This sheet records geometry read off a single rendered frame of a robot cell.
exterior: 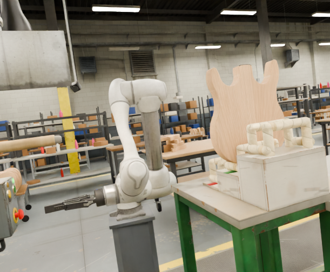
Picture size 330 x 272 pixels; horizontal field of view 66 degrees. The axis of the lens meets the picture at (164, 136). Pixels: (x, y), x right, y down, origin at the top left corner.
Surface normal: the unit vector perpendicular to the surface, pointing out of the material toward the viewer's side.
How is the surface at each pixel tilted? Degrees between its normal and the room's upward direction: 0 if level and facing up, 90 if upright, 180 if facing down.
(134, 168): 67
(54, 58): 90
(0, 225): 90
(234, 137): 90
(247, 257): 90
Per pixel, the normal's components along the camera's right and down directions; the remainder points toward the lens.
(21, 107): 0.34, 0.01
